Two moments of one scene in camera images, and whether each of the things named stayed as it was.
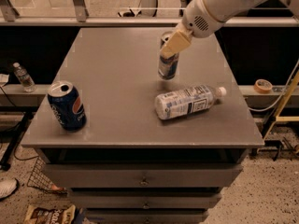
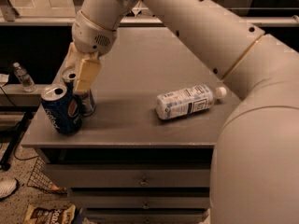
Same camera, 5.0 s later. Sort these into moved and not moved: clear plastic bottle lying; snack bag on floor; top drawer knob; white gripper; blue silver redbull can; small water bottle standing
Moved: blue silver redbull can; white gripper
Not moved: small water bottle standing; top drawer knob; clear plastic bottle lying; snack bag on floor
